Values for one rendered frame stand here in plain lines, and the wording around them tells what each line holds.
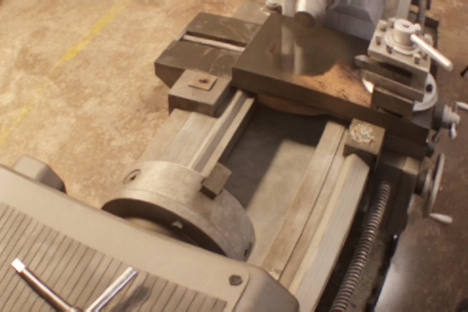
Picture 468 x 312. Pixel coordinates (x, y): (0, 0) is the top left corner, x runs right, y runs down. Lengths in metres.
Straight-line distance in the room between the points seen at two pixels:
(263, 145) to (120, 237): 1.03
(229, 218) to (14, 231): 0.37
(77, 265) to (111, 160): 2.03
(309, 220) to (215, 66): 0.54
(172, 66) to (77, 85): 1.48
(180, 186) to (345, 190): 0.59
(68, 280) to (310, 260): 0.72
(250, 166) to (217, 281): 0.99
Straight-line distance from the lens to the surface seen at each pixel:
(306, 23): 1.57
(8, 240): 0.77
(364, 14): 1.90
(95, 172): 2.70
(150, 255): 0.73
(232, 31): 1.88
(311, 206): 1.44
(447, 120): 1.70
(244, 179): 1.64
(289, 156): 1.71
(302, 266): 1.33
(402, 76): 1.44
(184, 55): 1.78
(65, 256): 0.74
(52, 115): 3.04
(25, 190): 0.83
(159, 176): 0.98
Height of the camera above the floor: 1.92
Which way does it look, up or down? 45 degrees down
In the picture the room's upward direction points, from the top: straight up
